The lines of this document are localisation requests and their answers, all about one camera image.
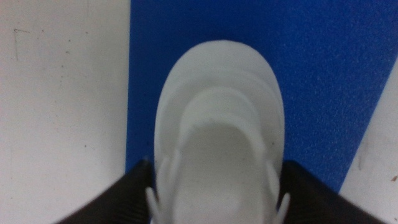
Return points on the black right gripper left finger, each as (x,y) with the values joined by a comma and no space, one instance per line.
(124,199)

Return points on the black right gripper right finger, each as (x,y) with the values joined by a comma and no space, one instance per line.
(314,202)

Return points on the blue rectangular mat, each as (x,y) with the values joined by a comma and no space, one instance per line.
(311,62)

